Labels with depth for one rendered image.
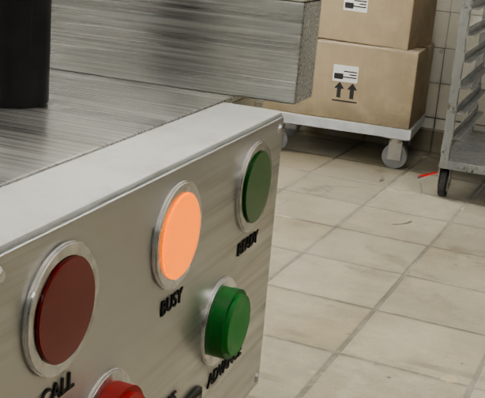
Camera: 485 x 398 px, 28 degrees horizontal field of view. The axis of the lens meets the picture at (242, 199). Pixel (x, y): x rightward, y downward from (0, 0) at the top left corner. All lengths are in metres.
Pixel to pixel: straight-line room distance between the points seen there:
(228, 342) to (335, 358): 1.82
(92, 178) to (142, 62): 0.18
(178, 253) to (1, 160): 0.07
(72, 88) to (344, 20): 3.53
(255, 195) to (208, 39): 0.09
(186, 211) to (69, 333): 0.08
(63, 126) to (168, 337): 0.09
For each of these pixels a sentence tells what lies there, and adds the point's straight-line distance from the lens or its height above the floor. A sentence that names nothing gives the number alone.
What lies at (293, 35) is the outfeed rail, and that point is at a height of 0.87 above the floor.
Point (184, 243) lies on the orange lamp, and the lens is 0.36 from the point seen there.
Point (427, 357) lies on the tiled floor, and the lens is 2.30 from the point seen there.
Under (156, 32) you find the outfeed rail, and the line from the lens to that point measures 0.49.
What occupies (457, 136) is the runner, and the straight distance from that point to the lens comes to 3.59.
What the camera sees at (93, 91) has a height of 0.84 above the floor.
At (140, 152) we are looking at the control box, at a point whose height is 0.84.
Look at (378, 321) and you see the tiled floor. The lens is 2.45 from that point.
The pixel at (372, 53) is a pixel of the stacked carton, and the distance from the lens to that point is 3.89.
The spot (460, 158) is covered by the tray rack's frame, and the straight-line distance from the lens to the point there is 3.62.
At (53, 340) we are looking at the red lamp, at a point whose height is 0.81.
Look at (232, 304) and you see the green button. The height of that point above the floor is 0.77.
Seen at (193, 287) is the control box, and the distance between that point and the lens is 0.39.
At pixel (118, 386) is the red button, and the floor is 0.78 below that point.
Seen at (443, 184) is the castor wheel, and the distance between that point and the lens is 3.60.
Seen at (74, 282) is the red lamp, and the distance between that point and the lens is 0.29.
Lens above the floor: 0.93
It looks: 16 degrees down
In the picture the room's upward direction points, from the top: 5 degrees clockwise
